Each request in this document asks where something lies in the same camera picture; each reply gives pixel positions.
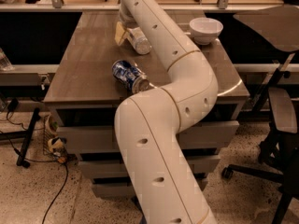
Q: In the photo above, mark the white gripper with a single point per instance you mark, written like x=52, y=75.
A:
x=126, y=20

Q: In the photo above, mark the clear plastic water bottle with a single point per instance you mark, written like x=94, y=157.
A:
x=139, y=41

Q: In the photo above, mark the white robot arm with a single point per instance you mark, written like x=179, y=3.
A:
x=146, y=124

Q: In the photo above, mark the blue soda can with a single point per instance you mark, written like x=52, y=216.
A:
x=130, y=76

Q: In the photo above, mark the grey drawer cabinet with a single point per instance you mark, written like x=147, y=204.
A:
x=84, y=92

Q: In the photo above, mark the white bowl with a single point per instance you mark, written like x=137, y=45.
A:
x=205, y=30

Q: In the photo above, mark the top grey drawer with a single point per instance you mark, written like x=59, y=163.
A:
x=98, y=139

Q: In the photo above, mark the grey drawer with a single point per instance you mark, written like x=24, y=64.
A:
x=122, y=187
x=114, y=168
x=98, y=139

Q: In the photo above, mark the middle grey drawer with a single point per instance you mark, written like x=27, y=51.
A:
x=114, y=168

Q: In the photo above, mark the bottom grey drawer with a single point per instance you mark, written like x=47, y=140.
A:
x=122, y=187

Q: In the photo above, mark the black stand leg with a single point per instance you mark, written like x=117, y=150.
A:
x=21, y=161

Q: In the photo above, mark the wire basket with items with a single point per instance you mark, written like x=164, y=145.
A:
x=53, y=143

